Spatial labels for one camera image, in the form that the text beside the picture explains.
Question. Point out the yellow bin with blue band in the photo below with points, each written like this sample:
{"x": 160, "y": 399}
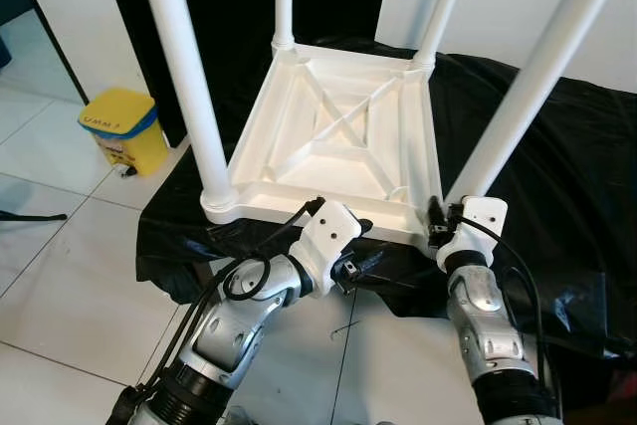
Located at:
{"x": 129, "y": 141}

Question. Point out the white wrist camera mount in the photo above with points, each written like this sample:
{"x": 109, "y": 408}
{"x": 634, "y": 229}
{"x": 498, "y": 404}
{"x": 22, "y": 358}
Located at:
{"x": 483, "y": 214}
{"x": 328, "y": 231}

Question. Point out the white plastic children table top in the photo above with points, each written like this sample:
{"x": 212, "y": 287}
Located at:
{"x": 338, "y": 126}

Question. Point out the black door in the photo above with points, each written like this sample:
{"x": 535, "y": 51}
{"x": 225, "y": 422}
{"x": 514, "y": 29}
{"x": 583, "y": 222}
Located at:
{"x": 239, "y": 7}

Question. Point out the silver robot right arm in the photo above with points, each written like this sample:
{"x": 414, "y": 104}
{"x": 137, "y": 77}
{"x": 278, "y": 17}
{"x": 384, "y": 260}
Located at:
{"x": 488, "y": 325}

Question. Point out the black door frame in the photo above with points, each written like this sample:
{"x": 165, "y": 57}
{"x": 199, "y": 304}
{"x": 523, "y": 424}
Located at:
{"x": 44, "y": 19}

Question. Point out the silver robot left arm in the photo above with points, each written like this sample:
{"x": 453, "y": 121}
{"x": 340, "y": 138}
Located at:
{"x": 234, "y": 330}

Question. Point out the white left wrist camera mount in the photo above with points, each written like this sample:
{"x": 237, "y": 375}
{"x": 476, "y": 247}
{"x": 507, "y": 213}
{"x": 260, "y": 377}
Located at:
{"x": 328, "y": 231}

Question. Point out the black plastic table cover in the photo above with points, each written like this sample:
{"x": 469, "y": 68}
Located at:
{"x": 567, "y": 166}

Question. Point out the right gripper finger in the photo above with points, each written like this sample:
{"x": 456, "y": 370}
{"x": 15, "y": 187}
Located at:
{"x": 435, "y": 214}

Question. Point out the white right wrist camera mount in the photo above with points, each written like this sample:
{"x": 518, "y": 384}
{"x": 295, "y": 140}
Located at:
{"x": 483, "y": 214}

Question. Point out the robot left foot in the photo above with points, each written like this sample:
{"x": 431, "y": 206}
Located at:
{"x": 242, "y": 417}

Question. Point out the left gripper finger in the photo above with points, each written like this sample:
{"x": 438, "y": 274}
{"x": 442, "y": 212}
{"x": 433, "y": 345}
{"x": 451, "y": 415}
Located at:
{"x": 376, "y": 271}
{"x": 364, "y": 224}

